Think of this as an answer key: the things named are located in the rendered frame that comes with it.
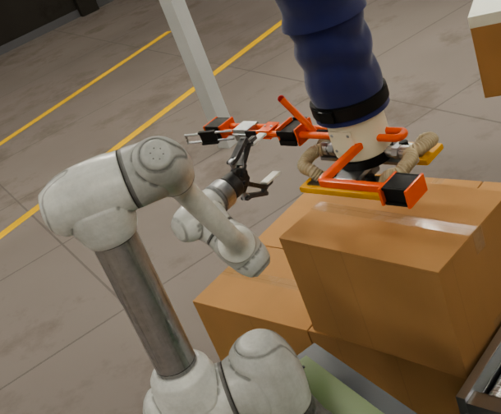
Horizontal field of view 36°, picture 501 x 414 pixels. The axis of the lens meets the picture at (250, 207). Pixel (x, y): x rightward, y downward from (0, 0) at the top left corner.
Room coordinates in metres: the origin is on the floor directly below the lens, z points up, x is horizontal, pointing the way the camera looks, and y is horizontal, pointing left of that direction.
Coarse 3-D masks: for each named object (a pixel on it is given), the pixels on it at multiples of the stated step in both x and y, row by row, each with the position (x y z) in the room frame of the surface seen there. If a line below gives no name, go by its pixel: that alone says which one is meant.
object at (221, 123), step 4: (212, 120) 2.52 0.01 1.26; (216, 120) 2.50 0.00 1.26; (220, 120) 2.49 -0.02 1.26; (224, 120) 2.47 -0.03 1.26; (228, 120) 2.46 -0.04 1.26; (232, 120) 2.47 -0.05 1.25; (208, 124) 2.50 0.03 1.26; (212, 124) 2.48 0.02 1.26; (216, 124) 2.46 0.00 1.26; (220, 124) 2.45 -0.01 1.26; (224, 124) 2.45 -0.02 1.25; (228, 124) 2.46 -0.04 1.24; (204, 128) 2.49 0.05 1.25; (208, 128) 2.48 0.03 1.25; (212, 128) 2.46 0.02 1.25; (216, 128) 2.44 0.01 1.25; (220, 128) 2.43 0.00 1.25; (224, 128) 2.44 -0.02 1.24; (228, 128) 2.45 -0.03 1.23; (220, 136) 2.44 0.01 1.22; (224, 136) 2.43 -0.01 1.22
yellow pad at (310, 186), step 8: (368, 176) 1.90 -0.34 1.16; (376, 176) 1.93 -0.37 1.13; (304, 184) 2.06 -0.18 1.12; (312, 184) 2.03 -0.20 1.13; (312, 192) 2.02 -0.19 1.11; (320, 192) 1.99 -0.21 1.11; (328, 192) 1.97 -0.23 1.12; (336, 192) 1.95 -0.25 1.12; (344, 192) 1.92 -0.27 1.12; (352, 192) 1.90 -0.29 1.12; (360, 192) 1.88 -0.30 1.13; (368, 192) 1.86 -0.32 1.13; (376, 192) 1.85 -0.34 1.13
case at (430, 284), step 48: (432, 192) 2.03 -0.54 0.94; (480, 192) 1.93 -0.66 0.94; (288, 240) 2.09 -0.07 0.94; (336, 240) 1.98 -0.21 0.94; (384, 240) 1.88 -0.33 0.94; (432, 240) 1.79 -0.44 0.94; (480, 240) 1.77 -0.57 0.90; (336, 288) 1.98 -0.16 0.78; (384, 288) 1.81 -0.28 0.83; (432, 288) 1.67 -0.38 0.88; (480, 288) 1.74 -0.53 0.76; (336, 336) 2.05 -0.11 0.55; (384, 336) 1.86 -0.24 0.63; (432, 336) 1.71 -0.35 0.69; (480, 336) 1.71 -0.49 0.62
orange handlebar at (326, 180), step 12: (228, 132) 2.40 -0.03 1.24; (264, 132) 2.27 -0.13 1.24; (300, 132) 2.16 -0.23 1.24; (312, 132) 2.13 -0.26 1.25; (324, 132) 2.09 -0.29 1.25; (396, 132) 1.93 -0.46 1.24; (360, 144) 1.93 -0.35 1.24; (348, 156) 1.89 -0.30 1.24; (336, 168) 1.85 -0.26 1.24; (324, 180) 1.80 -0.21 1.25; (336, 180) 1.78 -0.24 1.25; (348, 180) 1.75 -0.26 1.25
